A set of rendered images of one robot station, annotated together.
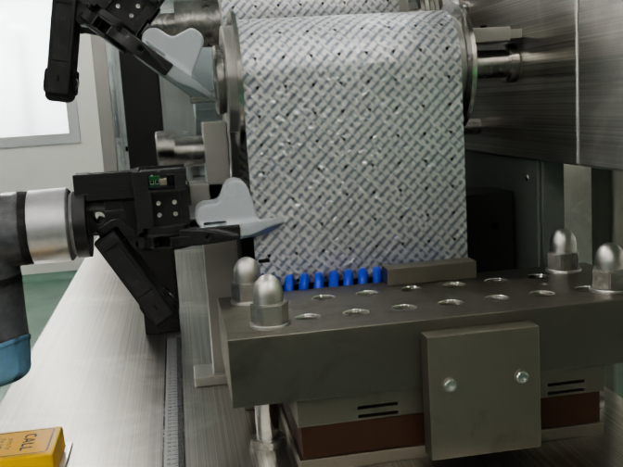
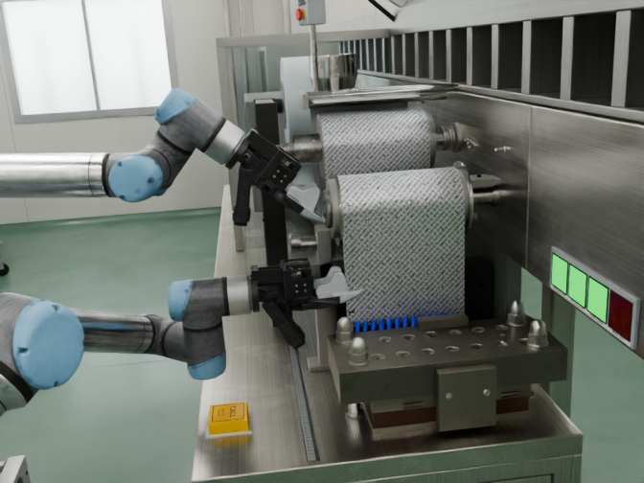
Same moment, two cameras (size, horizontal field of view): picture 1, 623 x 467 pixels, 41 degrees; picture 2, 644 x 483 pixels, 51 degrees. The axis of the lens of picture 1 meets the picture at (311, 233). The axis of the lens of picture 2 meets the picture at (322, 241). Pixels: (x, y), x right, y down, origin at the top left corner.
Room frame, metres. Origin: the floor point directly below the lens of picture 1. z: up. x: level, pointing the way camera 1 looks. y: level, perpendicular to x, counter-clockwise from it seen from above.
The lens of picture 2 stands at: (-0.36, 0.04, 1.55)
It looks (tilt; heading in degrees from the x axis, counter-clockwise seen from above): 16 degrees down; 3
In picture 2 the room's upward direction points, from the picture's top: 3 degrees counter-clockwise
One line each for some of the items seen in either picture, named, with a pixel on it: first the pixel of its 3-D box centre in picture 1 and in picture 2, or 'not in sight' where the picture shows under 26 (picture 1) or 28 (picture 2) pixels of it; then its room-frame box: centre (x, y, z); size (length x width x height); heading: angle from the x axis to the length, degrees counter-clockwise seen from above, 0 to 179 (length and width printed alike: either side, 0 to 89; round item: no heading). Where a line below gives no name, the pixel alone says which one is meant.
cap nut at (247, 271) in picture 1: (247, 279); (344, 328); (0.80, 0.07, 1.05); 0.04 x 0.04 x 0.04
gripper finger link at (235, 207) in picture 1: (239, 208); (339, 287); (0.85, 0.07, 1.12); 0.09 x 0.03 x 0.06; 98
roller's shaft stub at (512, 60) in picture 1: (484, 64); (478, 196); (0.98, -0.21, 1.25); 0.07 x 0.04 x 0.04; 99
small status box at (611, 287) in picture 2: not in sight; (588, 292); (0.60, -0.30, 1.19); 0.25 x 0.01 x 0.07; 9
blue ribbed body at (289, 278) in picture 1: (366, 283); (407, 325); (0.87, -0.06, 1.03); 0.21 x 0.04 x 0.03; 99
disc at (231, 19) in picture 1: (235, 79); (335, 208); (0.93, 0.07, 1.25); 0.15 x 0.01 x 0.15; 9
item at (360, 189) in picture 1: (360, 197); (404, 278); (0.89, -0.05, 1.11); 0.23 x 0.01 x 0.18; 99
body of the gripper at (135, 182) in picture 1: (135, 211); (283, 287); (0.85, 0.18, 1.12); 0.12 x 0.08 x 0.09; 99
